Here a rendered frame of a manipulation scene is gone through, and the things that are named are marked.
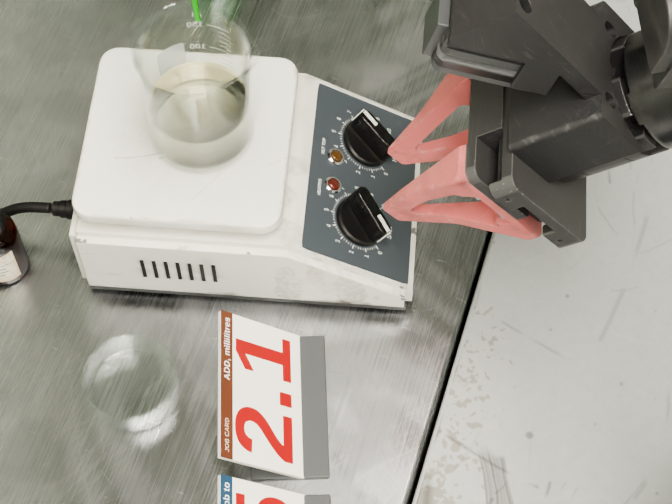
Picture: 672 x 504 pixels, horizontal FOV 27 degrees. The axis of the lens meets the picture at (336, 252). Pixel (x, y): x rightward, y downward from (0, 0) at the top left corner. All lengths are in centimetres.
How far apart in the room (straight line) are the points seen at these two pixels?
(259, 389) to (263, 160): 13
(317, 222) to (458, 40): 23
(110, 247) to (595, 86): 31
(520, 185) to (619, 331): 23
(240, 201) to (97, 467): 17
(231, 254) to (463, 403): 16
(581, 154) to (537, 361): 22
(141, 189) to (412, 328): 18
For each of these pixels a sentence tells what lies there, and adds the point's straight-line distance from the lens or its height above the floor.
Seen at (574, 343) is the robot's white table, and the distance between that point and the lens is 86.
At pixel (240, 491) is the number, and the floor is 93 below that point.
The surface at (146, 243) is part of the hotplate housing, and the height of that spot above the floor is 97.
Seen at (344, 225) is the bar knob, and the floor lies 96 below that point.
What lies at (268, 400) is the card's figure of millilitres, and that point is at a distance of 81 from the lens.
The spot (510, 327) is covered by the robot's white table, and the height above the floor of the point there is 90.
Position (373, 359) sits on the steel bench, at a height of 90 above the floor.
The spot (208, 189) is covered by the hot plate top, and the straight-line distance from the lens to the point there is 80.
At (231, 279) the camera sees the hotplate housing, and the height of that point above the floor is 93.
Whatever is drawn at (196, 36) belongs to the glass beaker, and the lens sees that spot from 79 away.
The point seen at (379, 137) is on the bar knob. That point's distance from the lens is 84.
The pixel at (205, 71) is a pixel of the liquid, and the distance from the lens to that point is 81.
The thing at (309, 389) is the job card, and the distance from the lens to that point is 83.
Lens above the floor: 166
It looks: 60 degrees down
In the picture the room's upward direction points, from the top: straight up
